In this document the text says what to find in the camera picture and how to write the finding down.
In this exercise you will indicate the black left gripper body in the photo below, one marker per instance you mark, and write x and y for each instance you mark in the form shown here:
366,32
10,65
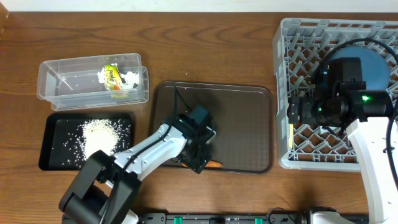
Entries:
194,159

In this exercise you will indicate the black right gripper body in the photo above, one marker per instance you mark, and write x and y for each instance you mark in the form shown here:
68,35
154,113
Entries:
314,110

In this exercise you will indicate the orange carrot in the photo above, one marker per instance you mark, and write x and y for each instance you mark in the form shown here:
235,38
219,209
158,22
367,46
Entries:
214,164

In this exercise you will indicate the pale yellow plastic spoon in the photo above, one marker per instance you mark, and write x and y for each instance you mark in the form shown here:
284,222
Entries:
291,136

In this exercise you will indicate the dark blue plate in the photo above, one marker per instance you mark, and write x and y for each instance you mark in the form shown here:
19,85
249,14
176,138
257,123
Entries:
375,70

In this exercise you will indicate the white napkin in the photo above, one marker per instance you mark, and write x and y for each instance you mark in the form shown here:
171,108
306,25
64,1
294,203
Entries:
130,80

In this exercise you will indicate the green orange snack wrapper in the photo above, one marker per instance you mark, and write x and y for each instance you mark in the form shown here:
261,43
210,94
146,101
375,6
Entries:
114,80

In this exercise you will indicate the white tissue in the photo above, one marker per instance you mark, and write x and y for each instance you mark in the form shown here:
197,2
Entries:
102,76

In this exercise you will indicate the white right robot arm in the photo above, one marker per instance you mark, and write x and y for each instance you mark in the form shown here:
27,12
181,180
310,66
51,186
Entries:
368,117

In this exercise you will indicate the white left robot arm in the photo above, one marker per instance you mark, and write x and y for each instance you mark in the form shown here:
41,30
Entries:
106,186

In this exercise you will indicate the grey plastic dishwasher rack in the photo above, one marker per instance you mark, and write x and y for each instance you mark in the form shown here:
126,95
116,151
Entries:
298,46

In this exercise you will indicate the dark brown serving tray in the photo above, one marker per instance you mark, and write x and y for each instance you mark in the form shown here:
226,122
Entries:
243,119

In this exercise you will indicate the pile of white rice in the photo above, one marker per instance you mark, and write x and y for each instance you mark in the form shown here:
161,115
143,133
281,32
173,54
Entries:
99,138

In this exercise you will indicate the black plastic bin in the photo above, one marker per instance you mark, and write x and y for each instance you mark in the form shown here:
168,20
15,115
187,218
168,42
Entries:
51,157

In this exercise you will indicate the clear plastic bin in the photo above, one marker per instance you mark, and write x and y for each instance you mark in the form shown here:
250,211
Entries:
72,83

